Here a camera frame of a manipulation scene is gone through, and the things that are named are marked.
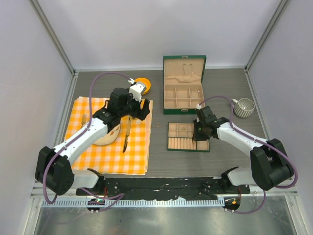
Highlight grey striped mug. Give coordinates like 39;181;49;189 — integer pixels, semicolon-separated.
231;98;255;118

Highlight beige bird pattern plate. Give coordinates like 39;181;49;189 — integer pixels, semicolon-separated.
93;124;121;146

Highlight orange bowl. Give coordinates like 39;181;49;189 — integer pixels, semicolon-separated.
135;77;151;95

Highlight white slotted cable duct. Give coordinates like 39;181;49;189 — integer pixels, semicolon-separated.
41;197;224;208

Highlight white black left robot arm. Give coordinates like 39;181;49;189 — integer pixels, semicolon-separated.
35;83;150;195

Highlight black handled knife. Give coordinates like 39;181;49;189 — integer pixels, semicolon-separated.
123;117;131;153

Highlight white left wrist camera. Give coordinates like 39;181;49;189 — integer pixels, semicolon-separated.
128;78;146;102

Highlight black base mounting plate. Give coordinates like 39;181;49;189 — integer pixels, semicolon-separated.
87;177;250;201

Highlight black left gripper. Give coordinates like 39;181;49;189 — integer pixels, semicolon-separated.
119;90;150;120

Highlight orange white checkered cloth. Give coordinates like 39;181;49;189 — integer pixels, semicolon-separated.
64;96;153;175

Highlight green jewelry box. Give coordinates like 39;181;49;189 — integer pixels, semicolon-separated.
163;55;206;115

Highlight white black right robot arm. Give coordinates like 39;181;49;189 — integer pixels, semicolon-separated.
193;105;294;193

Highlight green jewelry tray insert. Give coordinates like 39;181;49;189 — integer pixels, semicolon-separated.
168;122;210;152

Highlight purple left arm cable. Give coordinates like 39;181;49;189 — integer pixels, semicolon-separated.
43;71;134;216

